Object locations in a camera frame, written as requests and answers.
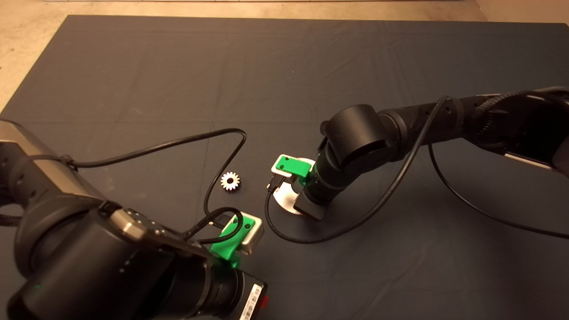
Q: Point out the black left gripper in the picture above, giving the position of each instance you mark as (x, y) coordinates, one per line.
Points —
(231, 298)

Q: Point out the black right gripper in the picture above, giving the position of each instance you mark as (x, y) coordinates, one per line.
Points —
(313, 204)

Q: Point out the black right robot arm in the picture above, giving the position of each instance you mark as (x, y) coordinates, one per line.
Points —
(360, 133)

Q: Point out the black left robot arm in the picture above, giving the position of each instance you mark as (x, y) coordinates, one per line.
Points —
(89, 266)

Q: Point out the round metal carrier plate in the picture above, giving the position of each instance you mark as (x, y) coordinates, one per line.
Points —
(286, 200)

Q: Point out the steel planetary gear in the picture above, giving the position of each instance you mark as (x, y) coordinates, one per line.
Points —
(234, 184)

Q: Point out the dark grey table cloth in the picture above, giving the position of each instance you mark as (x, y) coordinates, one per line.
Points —
(266, 66)

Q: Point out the green right camera mount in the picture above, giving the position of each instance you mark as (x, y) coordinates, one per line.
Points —
(291, 166)

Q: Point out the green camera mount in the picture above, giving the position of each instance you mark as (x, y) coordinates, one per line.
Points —
(226, 249)
(291, 166)

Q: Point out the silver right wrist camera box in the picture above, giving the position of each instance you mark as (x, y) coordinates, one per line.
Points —
(281, 174)

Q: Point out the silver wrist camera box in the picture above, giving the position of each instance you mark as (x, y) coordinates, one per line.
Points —
(254, 240)
(281, 174)

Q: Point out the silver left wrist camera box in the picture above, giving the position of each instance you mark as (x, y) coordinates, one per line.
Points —
(254, 240)

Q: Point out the green left camera mount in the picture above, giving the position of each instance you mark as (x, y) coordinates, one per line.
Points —
(226, 249)

